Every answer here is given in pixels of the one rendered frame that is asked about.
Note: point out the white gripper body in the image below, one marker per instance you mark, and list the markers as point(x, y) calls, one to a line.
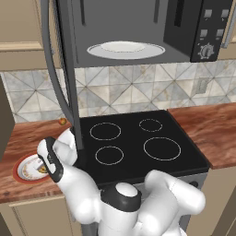
point(67, 137)

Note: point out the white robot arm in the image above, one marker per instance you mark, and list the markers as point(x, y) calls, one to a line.
point(83, 196)

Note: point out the red rimmed patterned plate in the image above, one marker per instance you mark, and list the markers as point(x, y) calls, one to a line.
point(27, 169)

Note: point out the dark grey microwave door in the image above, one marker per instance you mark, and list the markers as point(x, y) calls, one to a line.
point(70, 76)

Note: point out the white microwave turntable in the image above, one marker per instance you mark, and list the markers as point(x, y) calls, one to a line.
point(129, 55)

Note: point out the cream plate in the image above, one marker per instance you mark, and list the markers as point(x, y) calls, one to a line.
point(123, 46)

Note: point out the black microwave oven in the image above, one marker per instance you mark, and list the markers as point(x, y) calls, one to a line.
point(135, 21)

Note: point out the small orange brown fruit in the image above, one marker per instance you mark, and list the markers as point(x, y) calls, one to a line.
point(62, 121)

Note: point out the black hob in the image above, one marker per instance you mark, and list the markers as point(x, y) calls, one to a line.
point(135, 144)

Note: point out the beige base cupboard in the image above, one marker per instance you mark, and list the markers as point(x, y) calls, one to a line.
point(33, 218)
point(215, 199)

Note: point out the beige wall cupboard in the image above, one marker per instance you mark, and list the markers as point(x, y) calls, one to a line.
point(231, 46)
point(21, 30)

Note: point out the grey wall socket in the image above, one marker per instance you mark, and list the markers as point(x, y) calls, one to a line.
point(201, 86)

